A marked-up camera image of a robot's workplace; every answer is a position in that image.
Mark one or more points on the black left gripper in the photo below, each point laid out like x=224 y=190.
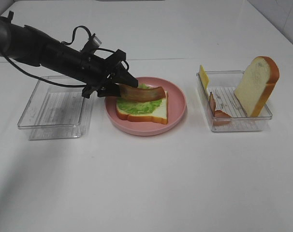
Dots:
x=102 y=75

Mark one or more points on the brown bacon strip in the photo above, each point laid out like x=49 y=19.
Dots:
x=140 y=94

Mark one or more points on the green lettuce leaf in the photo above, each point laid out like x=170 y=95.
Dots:
x=136 y=107

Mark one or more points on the bread slice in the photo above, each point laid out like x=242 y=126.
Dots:
x=257 y=84
x=160 y=115

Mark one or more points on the yellow cheese slice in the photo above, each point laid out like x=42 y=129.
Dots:
x=204 y=78

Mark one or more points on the pink bacon strip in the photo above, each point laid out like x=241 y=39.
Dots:
x=222 y=117

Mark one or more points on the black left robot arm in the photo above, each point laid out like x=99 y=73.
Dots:
x=33 y=47

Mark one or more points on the pink round plate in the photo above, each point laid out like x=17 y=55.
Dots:
x=176 y=110

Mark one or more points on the left clear plastic tray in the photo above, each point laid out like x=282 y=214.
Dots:
x=54 y=112

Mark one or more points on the clear plastic tray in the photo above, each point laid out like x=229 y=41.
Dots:
x=54 y=112
x=222 y=85

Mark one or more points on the right clear plastic tray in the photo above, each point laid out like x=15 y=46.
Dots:
x=222 y=85

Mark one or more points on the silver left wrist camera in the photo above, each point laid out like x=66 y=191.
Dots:
x=95 y=41

